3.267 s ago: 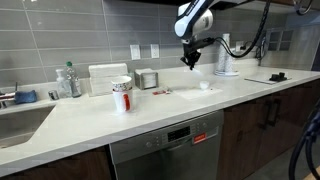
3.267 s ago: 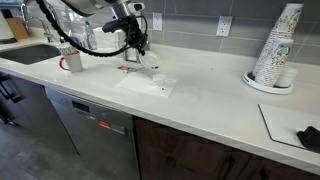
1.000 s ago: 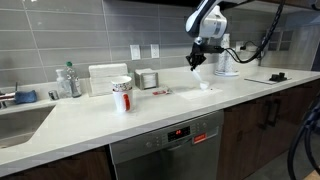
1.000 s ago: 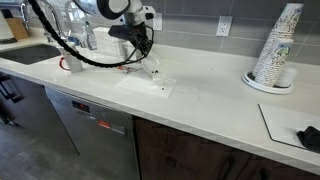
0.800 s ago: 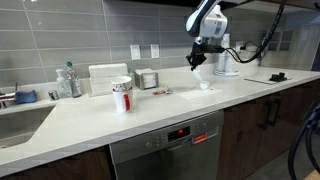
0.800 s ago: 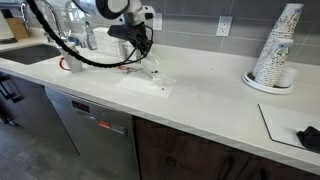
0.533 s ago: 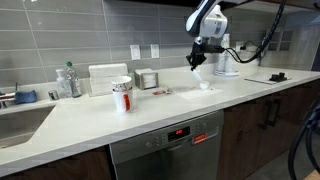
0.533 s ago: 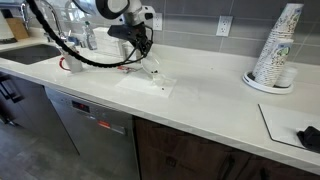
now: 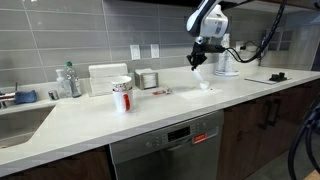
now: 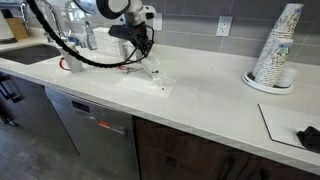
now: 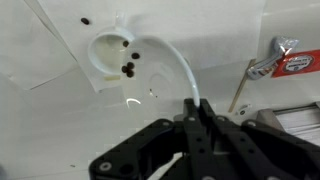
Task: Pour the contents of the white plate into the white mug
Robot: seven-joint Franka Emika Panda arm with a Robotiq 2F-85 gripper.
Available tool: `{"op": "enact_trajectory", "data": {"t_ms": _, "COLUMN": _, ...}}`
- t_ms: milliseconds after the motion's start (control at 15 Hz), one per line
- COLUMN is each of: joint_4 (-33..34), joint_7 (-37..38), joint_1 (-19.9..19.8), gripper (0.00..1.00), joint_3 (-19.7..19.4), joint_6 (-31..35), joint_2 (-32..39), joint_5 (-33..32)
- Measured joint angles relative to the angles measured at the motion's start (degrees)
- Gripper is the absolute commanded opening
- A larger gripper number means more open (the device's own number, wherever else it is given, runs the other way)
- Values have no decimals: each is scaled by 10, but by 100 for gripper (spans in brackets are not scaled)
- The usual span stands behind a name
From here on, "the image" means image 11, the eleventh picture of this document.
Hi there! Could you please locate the red and silver sachet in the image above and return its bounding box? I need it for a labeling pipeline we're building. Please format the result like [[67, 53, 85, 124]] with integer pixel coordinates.
[[246, 35, 320, 81]]

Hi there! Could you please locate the thin wooden stir stick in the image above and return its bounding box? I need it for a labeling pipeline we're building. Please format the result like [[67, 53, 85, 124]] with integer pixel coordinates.
[[227, 58, 258, 114]]

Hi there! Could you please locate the small white plate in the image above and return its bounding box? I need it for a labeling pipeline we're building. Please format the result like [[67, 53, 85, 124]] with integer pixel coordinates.
[[113, 34, 201, 113]]

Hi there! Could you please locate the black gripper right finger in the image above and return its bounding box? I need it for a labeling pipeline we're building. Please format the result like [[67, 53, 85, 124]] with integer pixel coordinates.
[[199, 99, 320, 180]]

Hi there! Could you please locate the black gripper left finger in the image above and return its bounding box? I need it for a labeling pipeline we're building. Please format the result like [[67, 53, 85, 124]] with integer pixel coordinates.
[[88, 98, 214, 180]]

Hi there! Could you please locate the small white mug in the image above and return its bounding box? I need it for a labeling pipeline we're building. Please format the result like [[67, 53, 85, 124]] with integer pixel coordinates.
[[87, 11, 138, 76]]

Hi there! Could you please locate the small white paper scrap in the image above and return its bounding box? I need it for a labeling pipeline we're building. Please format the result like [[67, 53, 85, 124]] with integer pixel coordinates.
[[235, 103, 253, 117]]

